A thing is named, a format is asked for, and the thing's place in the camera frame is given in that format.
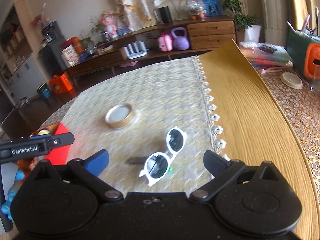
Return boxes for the red metal tin box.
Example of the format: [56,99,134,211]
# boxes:
[17,122,70,173]

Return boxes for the brown tape roll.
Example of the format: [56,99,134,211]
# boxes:
[105,103,135,129]

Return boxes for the white round sunglasses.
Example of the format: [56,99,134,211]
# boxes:
[139,126,187,187]

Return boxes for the purple rectangular block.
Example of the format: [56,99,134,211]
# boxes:
[126,157,148,165]

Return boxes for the blue gloved left hand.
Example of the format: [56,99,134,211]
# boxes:
[1,170,25,221]

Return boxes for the teal bucket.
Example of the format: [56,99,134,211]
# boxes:
[37,83,52,99]

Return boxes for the orange paper bag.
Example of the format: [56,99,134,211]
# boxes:
[49,74,73,95]

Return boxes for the quilted cream table cloth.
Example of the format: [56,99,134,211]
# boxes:
[44,56,225,194]

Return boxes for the black mini fridge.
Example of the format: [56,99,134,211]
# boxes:
[39,21,67,76]

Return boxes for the cereal box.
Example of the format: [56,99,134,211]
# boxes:
[62,45,79,67]

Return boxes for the cream round coaster lid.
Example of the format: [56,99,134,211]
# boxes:
[280,72,303,89]

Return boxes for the stack of colourful books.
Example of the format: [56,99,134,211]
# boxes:
[239,41,293,67]

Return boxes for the white wifi router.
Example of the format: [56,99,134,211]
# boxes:
[123,41,148,60]

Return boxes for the purple kettlebell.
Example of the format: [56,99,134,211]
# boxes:
[171,27,190,50]

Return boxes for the wooden tv cabinet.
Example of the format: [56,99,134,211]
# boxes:
[65,15,236,83]

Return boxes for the pink toy backpack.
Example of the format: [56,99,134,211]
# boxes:
[158,33,173,52]

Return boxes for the clear glass cup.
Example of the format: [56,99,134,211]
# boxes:
[310,64,320,95]

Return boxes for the potted green plant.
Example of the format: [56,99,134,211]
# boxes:
[222,0,261,42]

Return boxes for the orange green tissue box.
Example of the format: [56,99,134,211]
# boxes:
[286,29,319,79]

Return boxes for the black cylinder speaker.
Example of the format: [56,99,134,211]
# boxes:
[158,7,172,23]

